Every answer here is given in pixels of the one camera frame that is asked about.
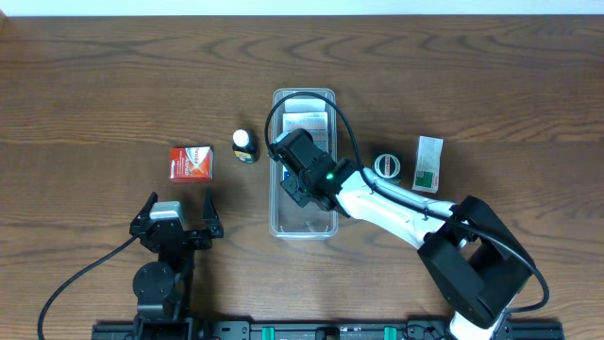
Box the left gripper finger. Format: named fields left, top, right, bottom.
left=136, top=192, right=158, bottom=221
left=202, top=188, right=220, bottom=228

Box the right black cable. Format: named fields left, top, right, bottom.
left=263, top=91, right=551, bottom=315

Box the blue tall box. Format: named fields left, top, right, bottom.
left=282, top=111, right=330, bottom=153

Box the green round-logo box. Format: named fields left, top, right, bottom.
left=373, top=153, right=402, bottom=184

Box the dark bottle white cap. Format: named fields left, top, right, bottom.
left=232, top=129, right=259, bottom=163

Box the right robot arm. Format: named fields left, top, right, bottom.
left=277, top=151, right=539, bottom=339

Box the black cable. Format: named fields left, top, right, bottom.
left=263, top=91, right=551, bottom=315
left=37, top=234, right=139, bottom=340

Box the red medicine box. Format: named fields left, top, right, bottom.
left=169, top=146, right=213, bottom=183

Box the white green medicine box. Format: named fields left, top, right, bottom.
left=412, top=136, right=444, bottom=194

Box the black mounting rail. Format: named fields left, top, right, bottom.
left=91, top=318, right=566, bottom=340

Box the clear plastic container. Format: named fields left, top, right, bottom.
left=268, top=88, right=339, bottom=240

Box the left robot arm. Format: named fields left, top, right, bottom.
left=129, top=190, right=224, bottom=339

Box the left black cable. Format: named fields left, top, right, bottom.
left=37, top=234, right=139, bottom=340

